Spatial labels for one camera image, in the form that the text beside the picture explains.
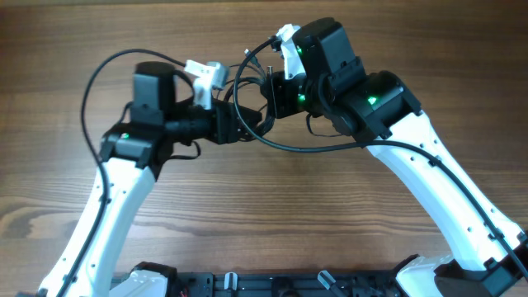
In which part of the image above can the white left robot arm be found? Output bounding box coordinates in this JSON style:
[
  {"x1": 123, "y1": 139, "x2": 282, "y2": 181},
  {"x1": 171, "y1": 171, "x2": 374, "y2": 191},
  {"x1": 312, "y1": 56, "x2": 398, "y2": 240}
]
[{"x1": 36, "y1": 60, "x2": 241, "y2": 296}]

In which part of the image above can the black usb cable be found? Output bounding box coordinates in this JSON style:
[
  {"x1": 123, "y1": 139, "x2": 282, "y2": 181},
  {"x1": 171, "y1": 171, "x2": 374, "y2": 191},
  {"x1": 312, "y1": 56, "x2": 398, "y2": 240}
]
[{"x1": 222, "y1": 48, "x2": 277, "y2": 142}]

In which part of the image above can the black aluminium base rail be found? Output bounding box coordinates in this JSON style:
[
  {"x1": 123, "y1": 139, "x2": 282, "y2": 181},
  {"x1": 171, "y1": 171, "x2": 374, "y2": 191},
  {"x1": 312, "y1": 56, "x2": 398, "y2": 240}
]
[{"x1": 106, "y1": 270, "x2": 413, "y2": 297}]

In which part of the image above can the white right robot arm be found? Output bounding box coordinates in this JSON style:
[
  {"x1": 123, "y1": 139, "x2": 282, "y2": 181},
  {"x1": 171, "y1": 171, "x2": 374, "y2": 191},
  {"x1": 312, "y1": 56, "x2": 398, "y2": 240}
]
[{"x1": 262, "y1": 17, "x2": 527, "y2": 296}]

